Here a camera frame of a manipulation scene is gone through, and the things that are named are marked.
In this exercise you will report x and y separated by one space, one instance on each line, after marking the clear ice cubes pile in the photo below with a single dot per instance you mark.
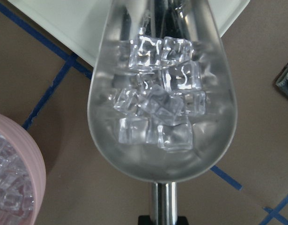
16 195

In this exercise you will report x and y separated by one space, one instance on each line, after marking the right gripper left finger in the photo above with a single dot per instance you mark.
144 220

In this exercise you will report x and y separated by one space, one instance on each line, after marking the grey folded cloth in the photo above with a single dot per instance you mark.
281 81

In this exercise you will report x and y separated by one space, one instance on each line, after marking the white bear tray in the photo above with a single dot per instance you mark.
78 24

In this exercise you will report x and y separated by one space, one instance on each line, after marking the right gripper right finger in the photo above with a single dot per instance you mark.
182 220

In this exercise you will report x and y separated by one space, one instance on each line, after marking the metal ice scoop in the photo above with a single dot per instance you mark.
212 132

